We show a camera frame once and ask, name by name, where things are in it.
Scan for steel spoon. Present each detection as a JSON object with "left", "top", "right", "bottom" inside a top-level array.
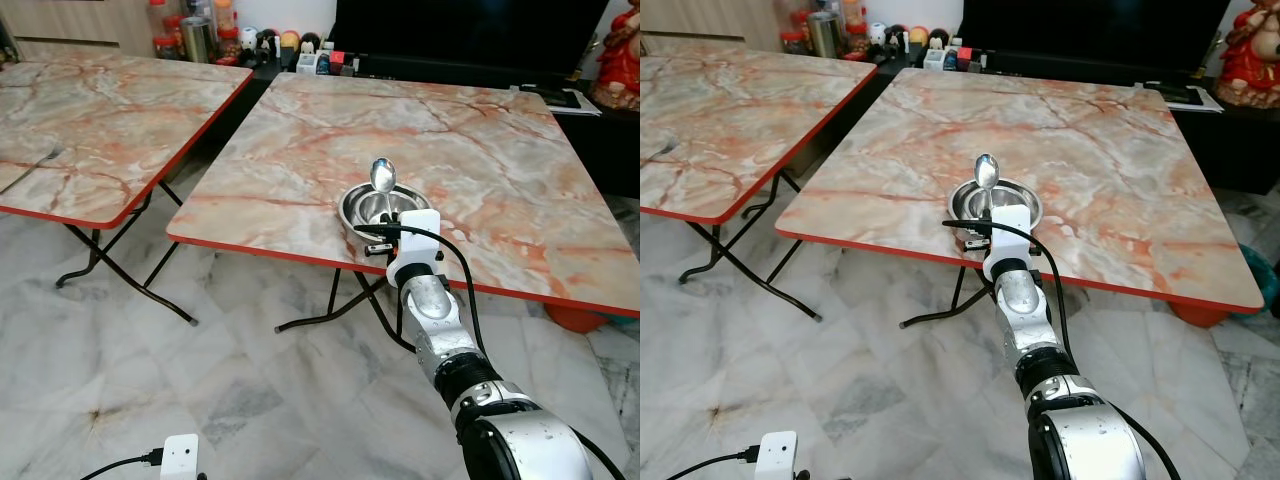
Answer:
[
  {"left": 370, "top": 157, "right": 398, "bottom": 225},
  {"left": 975, "top": 153, "right": 1001, "bottom": 220}
]

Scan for round steel bowl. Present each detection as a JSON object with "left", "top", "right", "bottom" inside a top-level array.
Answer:
[
  {"left": 947, "top": 177, "right": 1044, "bottom": 237},
  {"left": 338, "top": 183, "right": 433, "bottom": 242}
]

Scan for marble folding table with bowl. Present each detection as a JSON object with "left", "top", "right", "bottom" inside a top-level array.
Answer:
[
  {"left": 165, "top": 70, "right": 641, "bottom": 353},
  {"left": 775, "top": 66, "right": 1267, "bottom": 331}
]

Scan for black television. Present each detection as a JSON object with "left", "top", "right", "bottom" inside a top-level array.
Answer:
[
  {"left": 957, "top": 0, "right": 1233, "bottom": 88},
  {"left": 329, "top": 0, "right": 612, "bottom": 87}
]

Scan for red plastic stool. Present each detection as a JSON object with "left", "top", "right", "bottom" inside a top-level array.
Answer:
[
  {"left": 544, "top": 302, "right": 612, "bottom": 335},
  {"left": 1167, "top": 299, "right": 1227, "bottom": 329}
]

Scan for white papers with black device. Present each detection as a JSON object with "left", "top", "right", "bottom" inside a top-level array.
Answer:
[
  {"left": 519, "top": 84, "right": 603, "bottom": 117},
  {"left": 1144, "top": 79, "right": 1225, "bottom": 114}
]

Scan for orange capped bottle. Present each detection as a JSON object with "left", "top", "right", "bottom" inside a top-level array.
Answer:
[
  {"left": 211, "top": 0, "right": 242, "bottom": 57},
  {"left": 839, "top": 0, "right": 868, "bottom": 52}
]

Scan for steel canister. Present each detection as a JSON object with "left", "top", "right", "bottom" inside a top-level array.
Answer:
[
  {"left": 181, "top": 16, "right": 214, "bottom": 64},
  {"left": 807, "top": 11, "right": 842, "bottom": 59}
]

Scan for red lidded jar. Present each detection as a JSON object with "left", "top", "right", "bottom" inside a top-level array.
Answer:
[
  {"left": 148, "top": 0, "right": 184, "bottom": 58},
  {"left": 782, "top": 8, "right": 811, "bottom": 54}
]

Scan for empty marble folding table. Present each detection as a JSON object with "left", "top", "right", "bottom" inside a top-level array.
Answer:
[
  {"left": 0, "top": 54, "right": 255, "bottom": 327},
  {"left": 640, "top": 50, "right": 880, "bottom": 323}
]

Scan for red seated figurine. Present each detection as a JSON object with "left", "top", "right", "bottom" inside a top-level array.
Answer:
[
  {"left": 589, "top": 0, "right": 641, "bottom": 112},
  {"left": 1214, "top": 0, "right": 1280, "bottom": 110}
]

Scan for teal bin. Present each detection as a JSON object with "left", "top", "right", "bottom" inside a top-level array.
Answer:
[{"left": 1234, "top": 244, "right": 1280, "bottom": 318}]

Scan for wooden cabinet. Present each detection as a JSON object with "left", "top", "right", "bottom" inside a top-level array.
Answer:
[
  {"left": 0, "top": 0, "right": 157, "bottom": 60},
  {"left": 640, "top": 0, "right": 787, "bottom": 54}
]

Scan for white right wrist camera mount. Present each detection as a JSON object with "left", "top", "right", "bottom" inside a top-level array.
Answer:
[
  {"left": 982, "top": 204, "right": 1037, "bottom": 282},
  {"left": 385, "top": 208, "right": 443, "bottom": 288}
]

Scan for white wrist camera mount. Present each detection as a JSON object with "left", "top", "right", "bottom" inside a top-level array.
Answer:
[
  {"left": 756, "top": 430, "right": 799, "bottom": 480},
  {"left": 385, "top": 208, "right": 443, "bottom": 288},
  {"left": 982, "top": 204, "right": 1037, "bottom": 282},
  {"left": 160, "top": 433, "right": 201, "bottom": 480}
]

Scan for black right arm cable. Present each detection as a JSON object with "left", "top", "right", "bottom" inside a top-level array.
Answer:
[
  {"left": 942, "top": 218, "right": 1183, "bottom": 480},
  {"left": 363, "top": 224, "right": 627, "bottom": 480}
]

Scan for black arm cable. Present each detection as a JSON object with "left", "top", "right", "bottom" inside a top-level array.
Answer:
[
  {"left": 79, "top": 450, "right": 165, "bottom": 480},
  {"left": 664, "top": 448, "right": 761, "bottom": 480},
  {"left": 942, "top": 218, "right": 1183, "bottom": 480},
  {"left": 363, "top": 224, "right": 627, "bottom": 480}
]

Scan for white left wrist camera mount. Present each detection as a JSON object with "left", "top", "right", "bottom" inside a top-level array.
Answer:
[
  {"left": 756, "top": 430, "right": 799, "bottom": 480},
  {"left": 160, "top": 433, "right": 201, "bottom": 480}
]

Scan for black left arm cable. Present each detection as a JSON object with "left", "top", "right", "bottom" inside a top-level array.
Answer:
[
  {"left": 664, "top": 448, "right": 761, "bottom": 480},
  {"left": 79, "top": 450, "right": 165, "bottom": 480}
]

